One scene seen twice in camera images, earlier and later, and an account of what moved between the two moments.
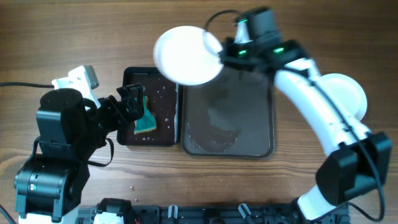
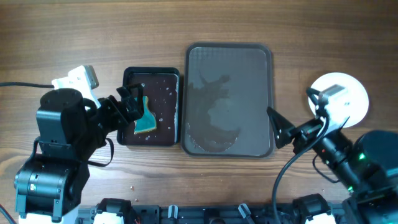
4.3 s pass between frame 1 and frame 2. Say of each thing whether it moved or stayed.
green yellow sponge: stayed
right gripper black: moved
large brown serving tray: stayed
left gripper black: stayed
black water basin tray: stayed
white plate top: moved
